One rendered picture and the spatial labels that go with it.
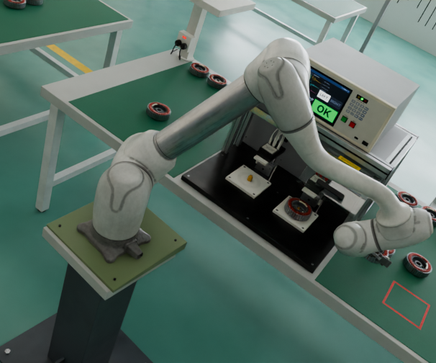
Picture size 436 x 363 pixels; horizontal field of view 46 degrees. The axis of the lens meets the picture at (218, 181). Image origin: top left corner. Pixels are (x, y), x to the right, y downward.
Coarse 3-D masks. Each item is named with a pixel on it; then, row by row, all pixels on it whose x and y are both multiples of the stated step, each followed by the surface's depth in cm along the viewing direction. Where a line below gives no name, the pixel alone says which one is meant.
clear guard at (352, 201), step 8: (328, 152) 199; (336, 152) 201; (352, 160) 200; (304, 176) 187; (312, 176) 186; (320, 176) 186; (376, 176) 196; (304, 184) 186; (312, 184) 185; (336, 184) 184; (320, 192) 184; (328, 192) 184; (344, 192) 183; (352, 192) 182; (328, 200) 183; (336, 200) 182; (344, 200) 182; (352, 200) 182; (360, 200) 181; (344, 208) 181; (352, 208) 181; (352, 216) 180
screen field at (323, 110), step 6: (318, 102) 202; (312, 108) 204; (318, 108) 203; (324, 108) 201; (330, 108) 200; (318, 114) 204; (324, 114) 202; (330, 114) 201; (336, 114) 199; (330, 120) 202
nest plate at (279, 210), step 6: (288, 198) 217; (282, 204) 212; (276, 210) 207; (282, 210) 209; (282, 216) 206; (288, 216) 207; (312, 216) 212; (288, 222) 206; (294, 222) 205; (300, 222) 207; (306, 222) 208; (312, 222) 210; (300, 228) 204; (306, 228) 206
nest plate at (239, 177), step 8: (240, 168) 223; (248, 168) 225; (232, 176) 216; (240, 176) 218; (256, 176) 221; (240, 184) 213; (248, 184) 215; (256, 184) 217; (264, 184) 219; (248, 192) 211; (256, 192) 213
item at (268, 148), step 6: (264, 144) 217; (258, 150) 215; (264, 150) 214; (270, 150) 215; (276, 150) 216; (282, 150) 223; (258, 156) 216; (264, 156) 215; (270, 156) 213; (276, 156) 219; (264, 162) 214
